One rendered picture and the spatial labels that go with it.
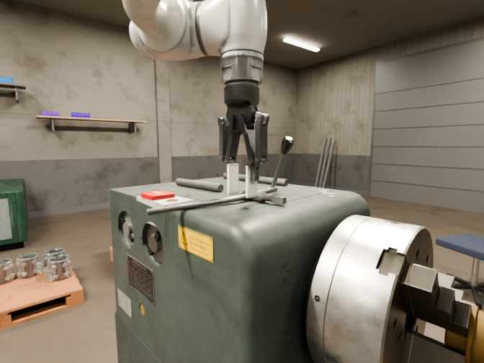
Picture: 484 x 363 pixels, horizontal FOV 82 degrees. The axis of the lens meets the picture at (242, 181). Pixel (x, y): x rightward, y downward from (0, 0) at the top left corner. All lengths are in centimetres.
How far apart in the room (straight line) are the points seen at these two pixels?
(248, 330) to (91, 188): 630
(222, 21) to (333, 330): 58
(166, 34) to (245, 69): 16
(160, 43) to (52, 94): 606
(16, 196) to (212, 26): 426
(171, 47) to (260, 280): 46
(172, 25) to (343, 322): 59
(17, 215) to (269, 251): 440
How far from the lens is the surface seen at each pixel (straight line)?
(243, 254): 44
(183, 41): 62
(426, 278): 51
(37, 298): 297
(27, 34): 684
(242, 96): 57
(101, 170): 667
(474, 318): 59
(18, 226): 474
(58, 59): 677
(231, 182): 62
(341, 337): 52
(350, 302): 50
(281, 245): 48
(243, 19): 60
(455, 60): 777
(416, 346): 62
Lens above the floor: 138
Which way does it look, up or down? 8 degrees down
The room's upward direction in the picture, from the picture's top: straight up
